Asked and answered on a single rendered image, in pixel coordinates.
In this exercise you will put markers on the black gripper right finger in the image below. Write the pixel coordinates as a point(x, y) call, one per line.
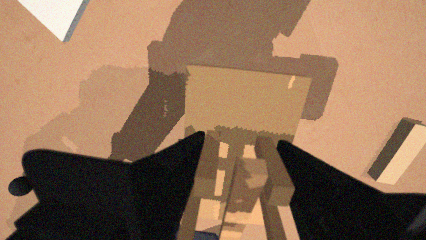
point(328, 204)

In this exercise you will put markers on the black ball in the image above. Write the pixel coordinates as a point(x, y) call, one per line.
point(20, 186)

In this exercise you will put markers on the white rectangular sheet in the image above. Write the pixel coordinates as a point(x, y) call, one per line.
point(60, 16)

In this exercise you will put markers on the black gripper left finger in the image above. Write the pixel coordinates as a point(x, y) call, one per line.
point(151, 194)

